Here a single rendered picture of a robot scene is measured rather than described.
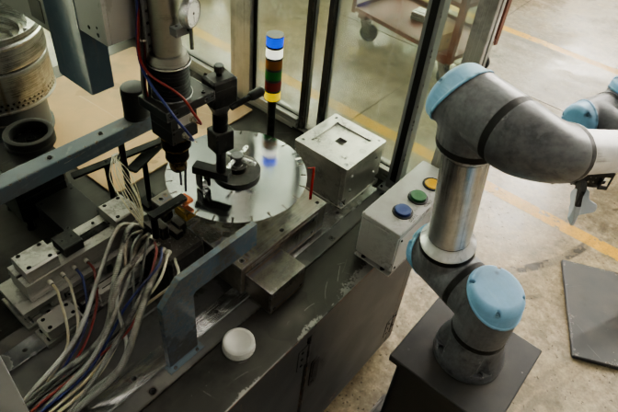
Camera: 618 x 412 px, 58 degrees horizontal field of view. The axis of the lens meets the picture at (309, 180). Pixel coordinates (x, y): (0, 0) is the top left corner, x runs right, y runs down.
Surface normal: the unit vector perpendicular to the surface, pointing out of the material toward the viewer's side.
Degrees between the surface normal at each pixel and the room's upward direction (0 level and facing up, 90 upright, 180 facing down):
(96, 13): 90
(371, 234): 90
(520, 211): 0
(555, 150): 61
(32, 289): 90
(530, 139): 56
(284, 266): 0
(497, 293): 8
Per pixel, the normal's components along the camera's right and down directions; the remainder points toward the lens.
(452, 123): -0.85, 0.40
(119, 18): 0.76, 0.48
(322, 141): 0.08, -0.75
